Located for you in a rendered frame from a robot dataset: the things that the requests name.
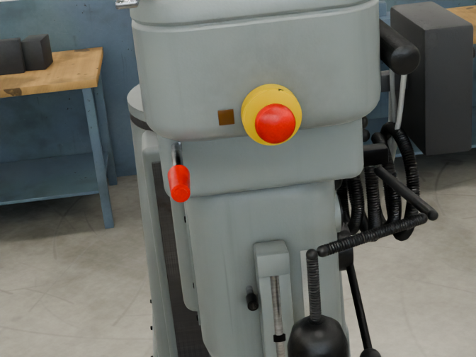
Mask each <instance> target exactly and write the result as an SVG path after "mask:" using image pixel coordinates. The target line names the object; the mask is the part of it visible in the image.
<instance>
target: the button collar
mask: <svg viewBox="0 0 476 357"><path fill-rule="evenodd" d="M273 103H279V104H282V105H284V106H287V107H288V108H289V109H290V110H291V111H292V112H293V115H294V116H295V122H296V125H295V130H294V133H293V134H292V135H291V136H290V137H289V138H288V139H287V140H286V141H288V140H289V139H290V138H291V137H293V136H294V135H295V133H296V132H297V131H298V129H299V127H300V124H301V120H302V111H301V107H300V104H299V103H298V100H297V99H296V97H295V96H294V94H293V93H292V92H291V91H290V90H288V89H287V88H285V87H284V86H281V85H277V84H265V85H262V86H259V87H257V88H255V89H254V90H253V91H251V92H250V93H249V94H248V95H247V97H246V98H245V99H244V102H243V104H242V109H241V118H242V123H243V126H244V129H245V130H246V133H247V134H248V135H249V136H250V138H251V139H253V140H254V141H256V142H258V143H260V144H263V145H279V144H282V143H284V142H286V141H284V142H281V143H278V144H271V143H268V142H265V141H263V140H262V139H261V138H260V137H259V136H258V134H257V132H256V129H255V119H256V116H257V114H258V112H259V111H260V110H261V109H262V108H263V107H265V106H267V105H270V104H273Z"/></svg>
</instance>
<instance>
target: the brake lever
mask: <svg viewBox="0 0 476 357"><path fill-rule="evenodd" d="M171 159H172V167H171V168H170V169H169V172H168V180H169V188H170V191H171V197H172V198H173V199H174V200H175V201H176V202H179V203H182V202H185V201H187V200H188V199H189V197H190V194H191V181H190V171H189V170H188V169H187V168H186V167H185V166H184V165H183V157H182V145H181V142H175V143H173V144H172V145H171Z"/></svg>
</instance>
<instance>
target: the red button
mask: <svg viewBox="0 0 476 357"><path fill-rule="evenodd" d="M295 125H296V122H295V116H294V115H293V112H292V111H291V110H290V109H289V108H288V107H287V106H284V105H282V104H279V103H273V104H270V105H267V106H265V107H263V108H262V109H261V110H260V111H259V112H258V114H257V116H256V119H255V129H256V132H257V134H258V136H259V137H260V138H261V139H262V140H263V141H265V142H268V143H271V144H278V143H281V142H284V141H286V140H287V139H288V138H289V137H290V136H291V135H292V134H293V133H294V130H295Z"/></svg>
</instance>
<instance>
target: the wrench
mask: <svg viewBox="0 0 476 357"><path fill-rule="evenodd" d="M139 2H140V0H117V1H116V3H115V7H116V9H118V10H119V9H133V8H137V7H138V4H139Z"/></svg>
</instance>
